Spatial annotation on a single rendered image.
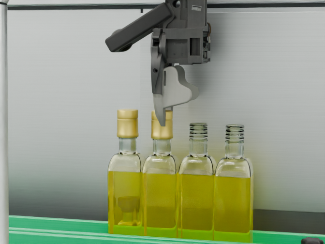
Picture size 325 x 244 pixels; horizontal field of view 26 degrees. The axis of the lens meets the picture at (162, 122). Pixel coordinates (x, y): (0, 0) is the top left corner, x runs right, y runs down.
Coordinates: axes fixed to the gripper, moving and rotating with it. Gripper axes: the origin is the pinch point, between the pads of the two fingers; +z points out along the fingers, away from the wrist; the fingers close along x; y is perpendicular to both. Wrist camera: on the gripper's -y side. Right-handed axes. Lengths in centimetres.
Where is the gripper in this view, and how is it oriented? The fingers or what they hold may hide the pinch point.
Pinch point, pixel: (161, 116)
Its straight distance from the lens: 111.9
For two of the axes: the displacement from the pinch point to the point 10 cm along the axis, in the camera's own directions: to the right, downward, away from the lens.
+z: 0.0, 9.9, 1.2
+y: 9.7, 0.3, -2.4
